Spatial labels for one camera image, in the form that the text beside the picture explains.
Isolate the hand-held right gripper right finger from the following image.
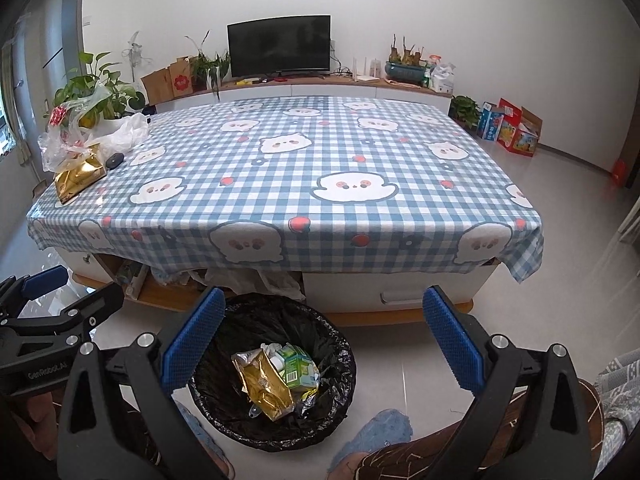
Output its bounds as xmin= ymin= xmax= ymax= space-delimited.
xmin=421 ymin=285 xmax=593 ymax=480

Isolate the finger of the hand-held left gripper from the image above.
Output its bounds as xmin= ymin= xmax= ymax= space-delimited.
xmin=0 ymin=284 xmax=125 ymax=348
xmin=0 ymin=265 xmax=69 ymax=313

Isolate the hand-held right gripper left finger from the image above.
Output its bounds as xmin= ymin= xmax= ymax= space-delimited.
xmin=57 ymin=285 xmax=236 ymax=480

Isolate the tall gold foil bag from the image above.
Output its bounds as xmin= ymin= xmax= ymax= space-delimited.
xmin=231 ymin=347 xmax=296 ymax=423

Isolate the small white green box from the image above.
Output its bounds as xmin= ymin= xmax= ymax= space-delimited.
xmin=277 ymin=344 xmax=321 ymax=391

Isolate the trash bin with black bag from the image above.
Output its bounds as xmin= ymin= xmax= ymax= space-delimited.
xmin=189 ymin=292 xmax=357 ymax=453

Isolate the blue slipper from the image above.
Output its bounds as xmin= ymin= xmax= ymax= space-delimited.
xmin=175 ymin=400 xmax=236 ymax=480
xmin=332 ymin=409 xmax=413 ymax=473

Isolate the translucent crumpled plastic bag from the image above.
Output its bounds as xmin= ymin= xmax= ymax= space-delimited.
xmin=190 ymin=267 xmax=306 ymax=301

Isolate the squat gold foil bag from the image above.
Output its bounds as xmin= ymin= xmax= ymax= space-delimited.
xmin=52 ymin=142 xmax=108 ymax=206

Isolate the clear plastic bag red print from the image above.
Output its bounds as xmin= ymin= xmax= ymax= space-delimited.
xmin=39 ymin=82 xmax=108 ymax=173

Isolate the white plastic bag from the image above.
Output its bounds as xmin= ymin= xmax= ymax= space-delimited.
xmin=87 ymin=112 xmax=151 ymax=153

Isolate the blue checked tablecloth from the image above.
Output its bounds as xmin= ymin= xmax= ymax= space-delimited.
xmin=27 ymin=95 xmax=545 ymax=285

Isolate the grey patterned cloth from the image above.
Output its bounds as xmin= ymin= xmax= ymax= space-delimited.
xmin=592 ymin=350 xmax=640 ymax=480

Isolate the pothos plant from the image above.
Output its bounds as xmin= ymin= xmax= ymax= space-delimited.
xmin=52 ymin=51 xmax=147 ymax=128

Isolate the red colourful open box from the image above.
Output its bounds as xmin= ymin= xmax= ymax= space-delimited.
xmin=496 ymin=98 xmax=543 ymax=158

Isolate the blue printed carton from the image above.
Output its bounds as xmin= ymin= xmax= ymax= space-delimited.
xmin=476 ymin=101 xmax=506 ymax=142

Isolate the brown cardboard box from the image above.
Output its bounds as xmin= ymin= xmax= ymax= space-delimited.
xmin=141 ymin=67 xmax=173 ymax=106

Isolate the small green floor plant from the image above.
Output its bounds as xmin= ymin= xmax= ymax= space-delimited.
xmin=448 ymin=95 xmax=482 ymax=131

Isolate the brown bag with red flower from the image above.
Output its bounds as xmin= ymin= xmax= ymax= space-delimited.
xmin=169 ymin=56 xmax=196 ymax=98

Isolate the white sack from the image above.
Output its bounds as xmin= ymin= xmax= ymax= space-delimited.
xmin=429 ymin=62 xmax=457 ymax=95

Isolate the green spray bottle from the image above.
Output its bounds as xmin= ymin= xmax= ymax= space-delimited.
xmin=422 ymin=55 xmax=443 ymax=88

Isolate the tall green potted plant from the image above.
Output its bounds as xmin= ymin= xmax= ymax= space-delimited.
xmin=185 ymin=30 xmax=232 ymax=101

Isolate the blue planter with bulbs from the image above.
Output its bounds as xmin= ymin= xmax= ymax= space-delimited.
xmin=384 ymin=35 xmax=432 ymax=86

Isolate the white router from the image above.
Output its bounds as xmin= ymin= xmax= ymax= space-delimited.
xmin=352 ymin=56 xmax=381 ymax=82

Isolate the white cabinet with wooden top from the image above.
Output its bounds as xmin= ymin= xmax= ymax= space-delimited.
xmin=150 ymin=75 xmax=453 ymax=113

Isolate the black television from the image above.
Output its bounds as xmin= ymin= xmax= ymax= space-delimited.
xmin=227 ymin=15 xmax=333 ymax=80

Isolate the white wire ornament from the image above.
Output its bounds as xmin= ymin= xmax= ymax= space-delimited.
xmin=122 ymin=30 xmax=148 ymax=81

